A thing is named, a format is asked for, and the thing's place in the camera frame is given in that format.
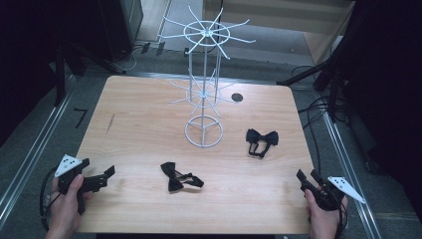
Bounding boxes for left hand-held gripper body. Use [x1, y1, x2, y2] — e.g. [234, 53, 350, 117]
[54, 153, 109, 215]

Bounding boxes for person's right hand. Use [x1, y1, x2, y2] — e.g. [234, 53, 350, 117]
[304, 187, 348, 232]

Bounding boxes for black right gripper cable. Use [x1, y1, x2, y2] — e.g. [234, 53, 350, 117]
[335, 192, 350, 239]

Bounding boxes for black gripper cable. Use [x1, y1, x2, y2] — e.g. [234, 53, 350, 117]
[335, 192, 350, 239]
[39, 166, 65, 232]

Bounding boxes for white wire display rack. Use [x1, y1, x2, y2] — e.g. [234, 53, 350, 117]
[157, 4, 257, 148]

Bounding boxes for black floor cables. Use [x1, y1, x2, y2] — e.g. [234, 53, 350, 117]
[291, 64, 350, 167]

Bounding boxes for dark cabinet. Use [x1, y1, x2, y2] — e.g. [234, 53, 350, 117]
[98, 0, 145, 63]

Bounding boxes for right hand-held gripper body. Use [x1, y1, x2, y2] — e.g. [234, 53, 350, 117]
[300, 176, 367, 212]

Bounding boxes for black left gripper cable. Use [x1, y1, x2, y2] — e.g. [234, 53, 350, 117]
[39, 166, 65, 232]

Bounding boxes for white floor cable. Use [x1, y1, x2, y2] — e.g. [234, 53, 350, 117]
[120, 45, 147, 73]

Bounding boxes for black metal stand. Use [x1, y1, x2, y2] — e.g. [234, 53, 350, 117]
[52, 33, 127, 108]
[276, 33, 353, 123]

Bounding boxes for person's left hand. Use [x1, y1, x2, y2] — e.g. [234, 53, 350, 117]
[49, 173, 95, 233]

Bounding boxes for black bow tie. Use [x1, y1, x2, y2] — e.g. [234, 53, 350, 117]
[245, 128, 280, 159]
[160, 161, 205, 193]

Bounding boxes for beige wooden board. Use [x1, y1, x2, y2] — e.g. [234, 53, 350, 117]
[202, 0, 356, 65]

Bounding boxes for metal floor rail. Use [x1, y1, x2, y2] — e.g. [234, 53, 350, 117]
[0, 75, 78, 221]
[320, 112, 383, 239]

